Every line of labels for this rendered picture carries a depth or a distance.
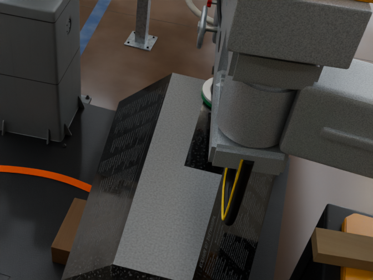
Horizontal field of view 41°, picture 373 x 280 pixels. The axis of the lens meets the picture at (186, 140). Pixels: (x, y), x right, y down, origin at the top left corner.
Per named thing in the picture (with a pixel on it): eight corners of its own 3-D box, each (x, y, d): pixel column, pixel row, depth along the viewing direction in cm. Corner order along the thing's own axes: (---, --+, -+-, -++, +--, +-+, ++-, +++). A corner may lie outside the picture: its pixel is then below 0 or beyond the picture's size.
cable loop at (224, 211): (231, 239, 150) (254, 165, 128) (219, 237, 150) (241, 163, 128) (231, 181, 167) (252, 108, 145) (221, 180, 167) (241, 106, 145)
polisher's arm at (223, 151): (272, 204, 140) (329, 57, 107) (191, 192, 139) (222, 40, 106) (263, 56, 194) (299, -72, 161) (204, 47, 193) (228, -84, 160)
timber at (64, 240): (75, 212, 255) (74, 196, 247) (97, 218, 255) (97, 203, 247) (51, 261, 233) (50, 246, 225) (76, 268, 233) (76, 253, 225)
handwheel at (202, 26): (221, 60, 176) (229, 23, 166) (193, 56, 176) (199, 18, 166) (222, 38, 187) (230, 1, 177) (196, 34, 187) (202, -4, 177)
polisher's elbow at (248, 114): (290, 113, 140) (311, 54, 127) (280, 159, 126) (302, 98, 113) (224, 94, 143) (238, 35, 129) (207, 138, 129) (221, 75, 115)
